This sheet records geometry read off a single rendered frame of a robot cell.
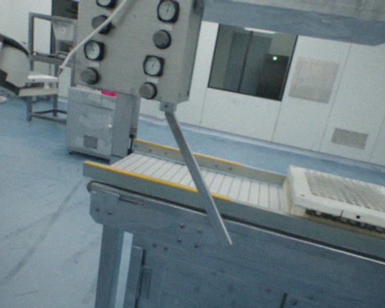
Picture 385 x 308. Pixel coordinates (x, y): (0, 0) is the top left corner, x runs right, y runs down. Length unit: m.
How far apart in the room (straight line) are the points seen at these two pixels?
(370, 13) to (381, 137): 5.73
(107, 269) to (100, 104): 2.49
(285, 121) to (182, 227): 5.32
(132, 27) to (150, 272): 0.58
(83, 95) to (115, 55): 2.96
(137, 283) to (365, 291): 0.52
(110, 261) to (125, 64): 0.77
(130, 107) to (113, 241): 0.48
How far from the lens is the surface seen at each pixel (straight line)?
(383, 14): 0.60
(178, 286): 0.86
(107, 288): 1.28
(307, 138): 6.03
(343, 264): 0.73
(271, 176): 0.92
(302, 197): 0.68
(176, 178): 0.81
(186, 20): 0.60
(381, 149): 6.34
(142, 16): 0.62
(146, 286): 0.88
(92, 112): 3.56
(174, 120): 0.64
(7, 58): 0.88
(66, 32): 4.66
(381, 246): 0.71
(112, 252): 1.19
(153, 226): 0.73
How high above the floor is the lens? 1.23
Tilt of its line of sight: 16 degrees down
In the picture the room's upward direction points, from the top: 10 degrees clockwise
